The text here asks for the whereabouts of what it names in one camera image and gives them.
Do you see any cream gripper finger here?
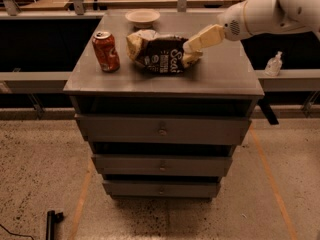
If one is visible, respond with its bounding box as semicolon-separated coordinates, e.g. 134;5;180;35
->
183;24;225;53
182;51;203;68

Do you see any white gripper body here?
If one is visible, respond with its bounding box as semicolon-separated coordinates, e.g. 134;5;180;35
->
217;1;253;41

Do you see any brown chip bag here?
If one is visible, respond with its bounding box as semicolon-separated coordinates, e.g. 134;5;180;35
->
126;29;187;74

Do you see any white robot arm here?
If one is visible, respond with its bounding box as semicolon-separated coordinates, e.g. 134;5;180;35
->
183;0;320;70

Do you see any red coke can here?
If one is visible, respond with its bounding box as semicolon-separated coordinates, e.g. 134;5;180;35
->
92;31;120;73

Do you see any grey drawer cabinet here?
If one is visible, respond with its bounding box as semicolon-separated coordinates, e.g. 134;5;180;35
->
64;11;264;198

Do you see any white bowl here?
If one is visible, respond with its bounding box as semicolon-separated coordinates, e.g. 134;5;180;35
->
125;9;160;29

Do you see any clear sanitizer bottle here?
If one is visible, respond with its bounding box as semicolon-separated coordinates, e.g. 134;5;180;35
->
264;51;282;77

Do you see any grey metal railing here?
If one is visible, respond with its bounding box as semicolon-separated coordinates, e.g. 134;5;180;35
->
1;10;319;99

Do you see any top grey drawer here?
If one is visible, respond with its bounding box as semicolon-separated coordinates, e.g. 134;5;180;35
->
76;114;251;145

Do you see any grey drawer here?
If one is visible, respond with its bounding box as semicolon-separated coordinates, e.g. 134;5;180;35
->
103;180;220;198
92;154;232;177
76;114;251;145

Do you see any middle grey drawer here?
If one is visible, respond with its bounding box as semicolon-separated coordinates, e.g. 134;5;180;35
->
92;154;232;177

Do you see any bottom grey drawer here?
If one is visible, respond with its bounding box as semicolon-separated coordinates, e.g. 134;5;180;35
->
103;180;220;198

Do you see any black floor post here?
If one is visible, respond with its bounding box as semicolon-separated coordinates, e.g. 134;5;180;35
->
46;210;64;240

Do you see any black floor cable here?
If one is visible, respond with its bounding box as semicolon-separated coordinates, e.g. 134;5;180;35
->
0;222;36;240

